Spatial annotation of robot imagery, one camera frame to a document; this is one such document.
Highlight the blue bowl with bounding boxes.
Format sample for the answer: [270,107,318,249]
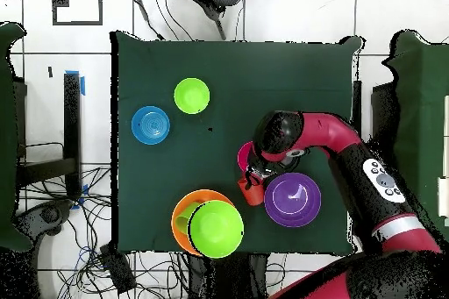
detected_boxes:
[131,105,171,146]

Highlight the green cup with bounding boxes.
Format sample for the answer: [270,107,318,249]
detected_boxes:
[175,201,203,236]

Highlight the black power strip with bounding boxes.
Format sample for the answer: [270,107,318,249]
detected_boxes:
[98,244,137,295]

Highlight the bundle of floor cables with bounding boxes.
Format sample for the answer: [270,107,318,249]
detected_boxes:
[17,163,190,299]

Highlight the white box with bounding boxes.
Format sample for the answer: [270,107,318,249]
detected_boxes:
[437,176,449,218]

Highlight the red-orange cup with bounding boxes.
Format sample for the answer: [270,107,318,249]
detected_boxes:
[237,174,267,208]

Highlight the pink bowl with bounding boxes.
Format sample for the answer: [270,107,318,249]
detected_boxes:
[237,140,256,174]

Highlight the large orange bowl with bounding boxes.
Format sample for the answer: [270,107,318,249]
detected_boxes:
[170,189,235,257]

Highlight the dark green table cloth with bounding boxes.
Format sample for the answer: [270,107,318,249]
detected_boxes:
[110,30,366,256]

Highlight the blue tape strip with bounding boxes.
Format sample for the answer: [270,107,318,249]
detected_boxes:
[65,69,86,97]

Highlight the purple bowl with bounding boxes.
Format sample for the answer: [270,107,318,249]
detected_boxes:
[263,171,323,229]

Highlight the small green bowl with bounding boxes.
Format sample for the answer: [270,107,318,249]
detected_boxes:
[173,77,210,115]

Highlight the large green bowl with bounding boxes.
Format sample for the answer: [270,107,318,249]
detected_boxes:
[188,199,246,260]

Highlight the green cloth covered side table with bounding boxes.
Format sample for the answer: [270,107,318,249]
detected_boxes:
[0,20,33,253]
[381,29,449,240]

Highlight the black metal stand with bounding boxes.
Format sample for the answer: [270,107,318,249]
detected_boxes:
[13,73,82,202]

